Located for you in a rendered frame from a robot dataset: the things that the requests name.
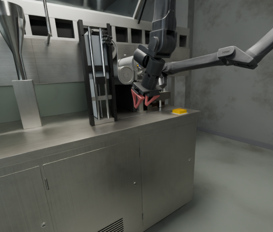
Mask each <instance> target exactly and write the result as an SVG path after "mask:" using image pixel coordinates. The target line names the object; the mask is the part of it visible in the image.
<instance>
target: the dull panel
mask: <svg viewBox="0 0 273 232"><path fill-rule="evenodd" d="M99 87H100V96H102V95H105V88H104V84H99ZM34 88H35V93H36V98H37V102H38V107H39V111H40V117H45V116H54V115H60V114H67V113H73V112H80V111H86V110H88V107H87V100H86V92H85V82H84V81H81V82H64V83H47V84H34ZM101 106H102V108H106V100H101ZM20 120H21V117H20V113H19V109H18V105H17V100H16V96H15V92H14V88H13V86H0V123H5V122H14V121H20Z"/></svg>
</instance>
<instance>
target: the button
mask: <svg viewBox="0 0 273 232"><path fill-rule="evenodd" d="M186 112H187V110H185V109H180V108H179V109H174V110H172V113H176V114H183V113H186Z"/></svg>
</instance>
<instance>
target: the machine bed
mask: <svg viewBox="0 0 273 232"><path fill-rule="evenodd" d="M175 107H177V108H175ZM170 108H174V109H179V108H180V109H185V110H187V113H186V114H182V115H177V114H173V113H171V112H172V110H174V109H170ZM179 108H178V106H173V105H168V104H165V106H163V107H162V108H152V110H144V111H146V113H149V112H154V111H159V110H164V111H159V112H154V113H149V114H144V115H139V114H140V113H137V112H131V111H128V110H125V109H122V108H120V107H117V119H118V121H116V122H115V121H114V122H107V123H103V124H98V125H95V126H92V125H90V122H89V114H88V110H86V111H80V112H73V113H67V114H60V115H54V116H45V117H41V121H42V126H41V127H35V128H28V129H23V125H22V120H20V121H14V122H5V123H0V168H5V167H9V166H12V165H16V164H20V163H23V162H28V161H32V160H35V159H39V158H43V157H47V156H51V155H55V154H58V153H62V152H66V151H70V150H74V149H78V148H81V147H85V146H89V145H93V144H97V143H100V142H104V141H108V140H111V139H116V138H119V137H123V136H127V135H130V134H134V133H139V132H142V131H146V130H150V129H153V128H158V127H161V126H165V125H169V124H173V123H176V122H181V121H184V120H188V119H192V118H196V117H199V116H201V111H199V110H193V109H188V108H183V107H179ZM166 109H170V110H166ZM141 114H142V113H141ZM134 115H139V116H134ZM128 116H133V117H128ZM123 117H128V118H124V119H120V118H123Z"/></svg>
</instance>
